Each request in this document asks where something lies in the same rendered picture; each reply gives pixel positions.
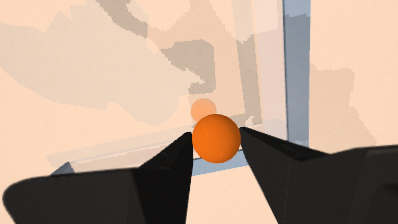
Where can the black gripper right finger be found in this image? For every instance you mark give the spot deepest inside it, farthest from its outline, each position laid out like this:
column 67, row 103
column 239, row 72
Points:
column 303, row 185

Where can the clear l-shaped low wall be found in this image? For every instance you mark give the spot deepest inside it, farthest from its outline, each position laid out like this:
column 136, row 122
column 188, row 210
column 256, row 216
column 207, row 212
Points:
column 270, row 46

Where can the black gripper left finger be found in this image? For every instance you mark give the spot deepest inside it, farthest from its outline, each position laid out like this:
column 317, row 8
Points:
column 156, row 192

